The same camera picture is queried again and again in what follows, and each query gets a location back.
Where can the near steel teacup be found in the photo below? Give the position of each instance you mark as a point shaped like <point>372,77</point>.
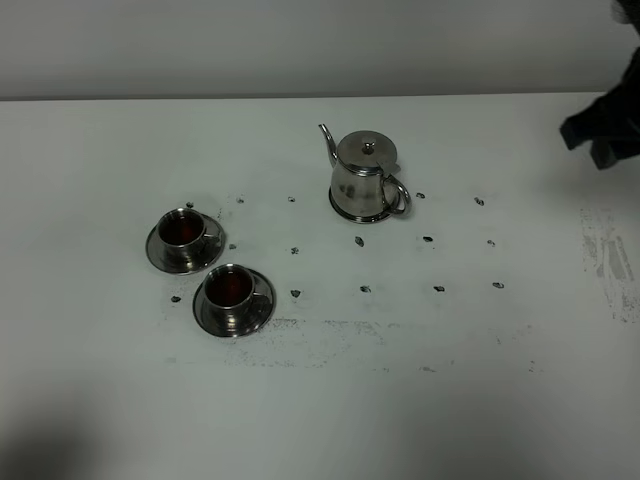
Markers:
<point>230,288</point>

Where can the steel teacup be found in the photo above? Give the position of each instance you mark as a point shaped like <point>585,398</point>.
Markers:
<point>230,288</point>
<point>183,232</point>

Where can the far steel saucer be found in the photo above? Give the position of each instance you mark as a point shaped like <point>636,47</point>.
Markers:
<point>184,265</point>

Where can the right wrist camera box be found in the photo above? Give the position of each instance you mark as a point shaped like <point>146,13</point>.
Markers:
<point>610,124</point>

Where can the far steel teacup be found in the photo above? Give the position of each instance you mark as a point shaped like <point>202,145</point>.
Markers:
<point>183,232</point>

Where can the teapot steel saucer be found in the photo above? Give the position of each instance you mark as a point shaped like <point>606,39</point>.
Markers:
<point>359,219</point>

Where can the near steel saucer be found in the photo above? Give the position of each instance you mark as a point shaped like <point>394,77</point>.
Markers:
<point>236,324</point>

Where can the stainless steel teapot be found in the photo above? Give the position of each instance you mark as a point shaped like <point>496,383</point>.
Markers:
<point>364,166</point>

